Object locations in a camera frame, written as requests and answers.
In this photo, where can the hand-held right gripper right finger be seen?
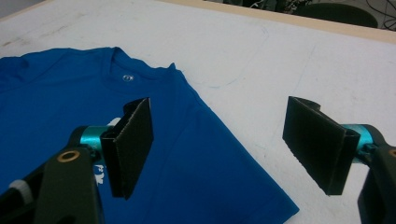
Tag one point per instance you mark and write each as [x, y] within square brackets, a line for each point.
[317, 146]

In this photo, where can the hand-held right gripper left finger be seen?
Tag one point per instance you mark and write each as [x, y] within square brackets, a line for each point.
[130, 146]

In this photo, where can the blue t-shirt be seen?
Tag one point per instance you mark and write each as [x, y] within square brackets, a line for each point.
[46, 93]

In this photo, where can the white felt mat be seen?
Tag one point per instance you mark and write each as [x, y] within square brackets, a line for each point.
[280, 62]

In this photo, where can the black round stool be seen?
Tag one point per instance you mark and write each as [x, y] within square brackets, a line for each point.
[336, 14]

